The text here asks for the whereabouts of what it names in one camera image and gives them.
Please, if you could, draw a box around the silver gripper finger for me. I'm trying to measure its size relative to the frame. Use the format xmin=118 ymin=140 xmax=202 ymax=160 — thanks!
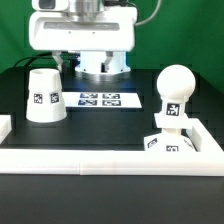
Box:
xmin=101 ymin=51 xmax=113 ymax=72
xmin=52 ymin=51 xmax=63 ymax=71

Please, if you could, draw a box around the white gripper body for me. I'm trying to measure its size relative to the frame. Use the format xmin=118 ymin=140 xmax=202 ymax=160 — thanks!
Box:
xmin=29 ymin=0 xmax=137 ymax=51

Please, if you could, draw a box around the white lamp shade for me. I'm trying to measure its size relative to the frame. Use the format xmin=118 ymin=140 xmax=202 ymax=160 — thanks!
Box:
xmin=26 ymin=68 xmax=67 ymax=123

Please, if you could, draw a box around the white lamp bulb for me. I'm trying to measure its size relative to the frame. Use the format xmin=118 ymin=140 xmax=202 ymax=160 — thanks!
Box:
xmin=157 ymin=65 xmax=196 ymax=118

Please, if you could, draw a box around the white lamp base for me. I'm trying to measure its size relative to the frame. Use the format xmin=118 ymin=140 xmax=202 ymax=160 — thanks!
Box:
xmin=144 ymin=113 xmax=196 ymax=153

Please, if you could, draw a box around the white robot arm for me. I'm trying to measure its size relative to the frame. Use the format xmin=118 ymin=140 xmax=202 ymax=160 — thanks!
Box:
xmin=29 ymin=0 xmax=162 ymax=81

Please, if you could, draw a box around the white marker sheet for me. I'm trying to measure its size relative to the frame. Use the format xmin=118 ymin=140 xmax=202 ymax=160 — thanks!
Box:
xmin=62 ymin=92 xmax=141 ymax=109

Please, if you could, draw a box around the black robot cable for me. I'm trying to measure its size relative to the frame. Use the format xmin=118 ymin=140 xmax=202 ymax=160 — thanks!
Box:
xmin=13 ymin=51 xmax=82 ymax=69

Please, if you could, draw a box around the white fence frame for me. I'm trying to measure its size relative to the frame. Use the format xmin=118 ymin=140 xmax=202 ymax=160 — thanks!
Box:
xmin=0 ymin=119 xmax=224 ymax=176

